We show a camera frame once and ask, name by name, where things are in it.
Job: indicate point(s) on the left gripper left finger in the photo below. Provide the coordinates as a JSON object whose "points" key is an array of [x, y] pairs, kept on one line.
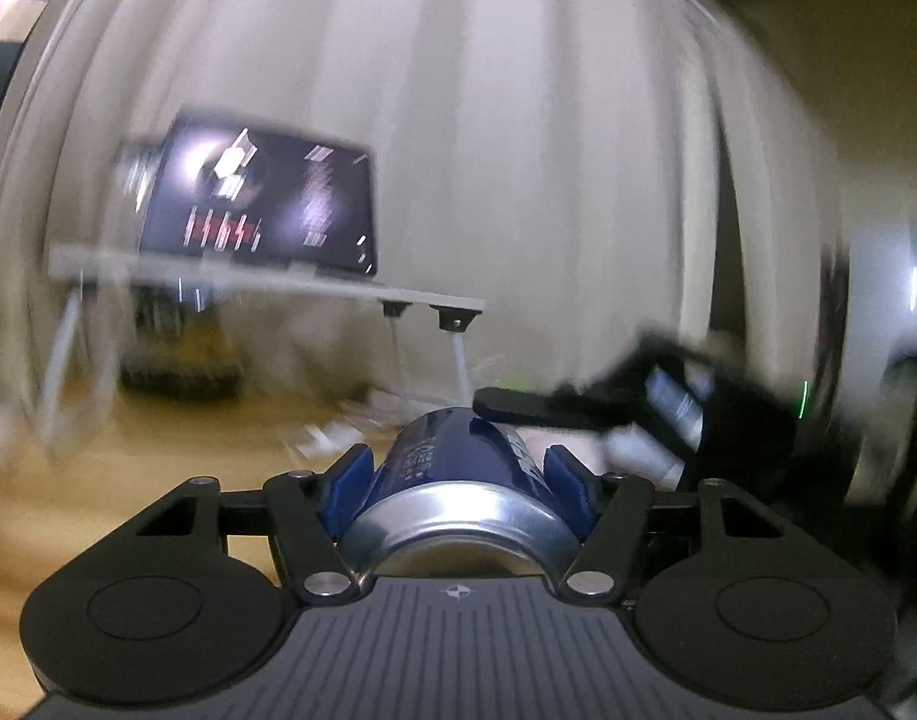
{"points": [[308, 512]]}

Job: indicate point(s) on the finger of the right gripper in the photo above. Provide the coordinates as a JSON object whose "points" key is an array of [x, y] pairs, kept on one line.
{"points": [[593, 408]]}

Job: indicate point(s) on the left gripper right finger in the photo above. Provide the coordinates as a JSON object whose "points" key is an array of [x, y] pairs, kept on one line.
{"points": [[608, 514]]}

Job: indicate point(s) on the blue Pepsi can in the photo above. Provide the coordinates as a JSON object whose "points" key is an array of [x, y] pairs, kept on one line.
{"points": [[458, 496]]}

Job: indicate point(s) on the black snack box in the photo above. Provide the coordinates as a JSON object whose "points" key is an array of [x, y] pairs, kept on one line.
{"points": [[180, 351]]}

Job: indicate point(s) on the tablet with dark screen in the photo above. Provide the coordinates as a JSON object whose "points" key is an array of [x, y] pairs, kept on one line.
{"points": [[251, 193]]}

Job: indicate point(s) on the white folding lap desk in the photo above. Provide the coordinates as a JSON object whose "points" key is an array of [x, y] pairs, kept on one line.
{"points": [[85, 269]]}

